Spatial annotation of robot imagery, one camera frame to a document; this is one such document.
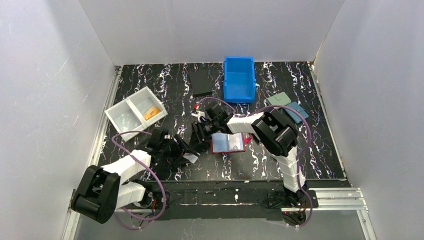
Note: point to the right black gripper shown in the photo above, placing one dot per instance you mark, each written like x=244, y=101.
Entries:
x=202, y=131

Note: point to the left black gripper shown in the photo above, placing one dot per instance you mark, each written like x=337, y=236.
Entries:
x=177, y=147

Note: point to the red card holder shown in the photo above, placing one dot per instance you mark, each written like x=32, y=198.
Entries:
x=229, y=143

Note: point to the orange credit card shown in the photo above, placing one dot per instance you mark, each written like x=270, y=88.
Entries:
x=153, y=111

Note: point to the white divided tray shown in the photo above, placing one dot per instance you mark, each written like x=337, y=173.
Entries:
x=127, y=115

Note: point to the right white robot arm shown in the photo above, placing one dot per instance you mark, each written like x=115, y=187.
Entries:
x=271, y=125

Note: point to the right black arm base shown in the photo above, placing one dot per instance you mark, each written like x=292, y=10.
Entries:
x=294, y=206

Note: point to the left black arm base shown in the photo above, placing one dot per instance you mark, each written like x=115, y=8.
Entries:
x=152, y=200

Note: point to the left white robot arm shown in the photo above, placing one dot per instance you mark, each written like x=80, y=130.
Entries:
x=129, y=180

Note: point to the green card holder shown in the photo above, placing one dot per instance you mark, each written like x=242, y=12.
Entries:
x=278, y=99

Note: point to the blue card holder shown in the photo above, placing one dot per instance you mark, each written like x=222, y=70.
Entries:
x=297, y=112

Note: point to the metal wrench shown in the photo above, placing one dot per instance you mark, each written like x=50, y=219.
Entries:
x=180, y=128

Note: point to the black foam pad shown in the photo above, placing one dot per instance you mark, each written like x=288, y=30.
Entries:
x=200, y=83

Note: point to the blue plastic bin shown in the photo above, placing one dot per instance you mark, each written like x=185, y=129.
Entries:
x=239, y=84

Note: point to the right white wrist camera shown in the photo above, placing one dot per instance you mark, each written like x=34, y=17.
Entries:
x=198, y=114

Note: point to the aluminium frame rail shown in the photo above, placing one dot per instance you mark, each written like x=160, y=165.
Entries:
x=328, y=198

